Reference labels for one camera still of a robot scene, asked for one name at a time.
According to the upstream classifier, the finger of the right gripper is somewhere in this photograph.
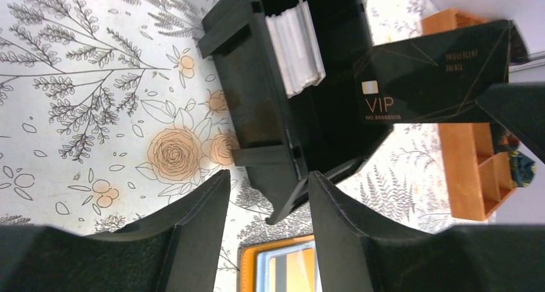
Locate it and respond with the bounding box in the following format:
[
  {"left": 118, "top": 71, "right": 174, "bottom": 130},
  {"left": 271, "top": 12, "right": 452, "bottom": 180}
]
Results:
[{"left": 476, "top": 82, "right": 544, "bottom": 161}]

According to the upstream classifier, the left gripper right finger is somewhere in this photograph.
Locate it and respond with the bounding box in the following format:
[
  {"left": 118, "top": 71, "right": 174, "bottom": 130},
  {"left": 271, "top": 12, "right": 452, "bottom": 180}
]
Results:
[{"left": 308, "top": 172, "right": 431, "bottom": 291}]

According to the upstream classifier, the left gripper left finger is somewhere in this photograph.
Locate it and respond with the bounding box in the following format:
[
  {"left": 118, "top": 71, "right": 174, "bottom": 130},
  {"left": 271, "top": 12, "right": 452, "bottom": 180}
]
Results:
[{"left": 88, "top": 170, "right": 231, "bottom": 291}]

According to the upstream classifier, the yellow leather card holder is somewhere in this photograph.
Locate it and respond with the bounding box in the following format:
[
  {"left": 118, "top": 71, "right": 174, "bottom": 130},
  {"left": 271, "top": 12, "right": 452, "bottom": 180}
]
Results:
[{"left": 237, "top": 235, "right": 323, "bottom": 292}]

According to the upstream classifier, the black VIP credit card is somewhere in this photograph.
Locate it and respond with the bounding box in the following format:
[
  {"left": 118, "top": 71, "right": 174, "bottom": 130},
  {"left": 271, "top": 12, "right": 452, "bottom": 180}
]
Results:
[{"left": 353, "top": 20, "right": 514, "bottom": 123}]

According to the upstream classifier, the black plastic card box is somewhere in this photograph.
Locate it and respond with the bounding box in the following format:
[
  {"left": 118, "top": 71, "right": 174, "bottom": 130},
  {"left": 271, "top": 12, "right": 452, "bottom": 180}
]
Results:
[{"left": 199, "top": 0, "right": 393, "bottom": 225}]

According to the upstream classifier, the gold card black stripe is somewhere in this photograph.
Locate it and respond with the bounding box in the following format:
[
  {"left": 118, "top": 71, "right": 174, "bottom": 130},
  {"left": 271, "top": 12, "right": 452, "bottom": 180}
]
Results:
[{"left": 266, "top": 248, "right": 316, "bottom": 292}]

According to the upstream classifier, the stack of credit cards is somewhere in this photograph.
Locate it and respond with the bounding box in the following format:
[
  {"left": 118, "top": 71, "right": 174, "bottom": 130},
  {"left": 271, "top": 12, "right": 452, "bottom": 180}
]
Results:
[{"left": 265, "top": 0, "right": 326, "bottom": 98}]

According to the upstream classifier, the orange wooden compartment tray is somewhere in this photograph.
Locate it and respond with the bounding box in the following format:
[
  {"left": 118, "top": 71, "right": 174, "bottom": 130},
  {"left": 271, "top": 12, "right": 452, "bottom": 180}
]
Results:
[{"left": 422, "top": 8, "right": 519, "bottom": 221}]

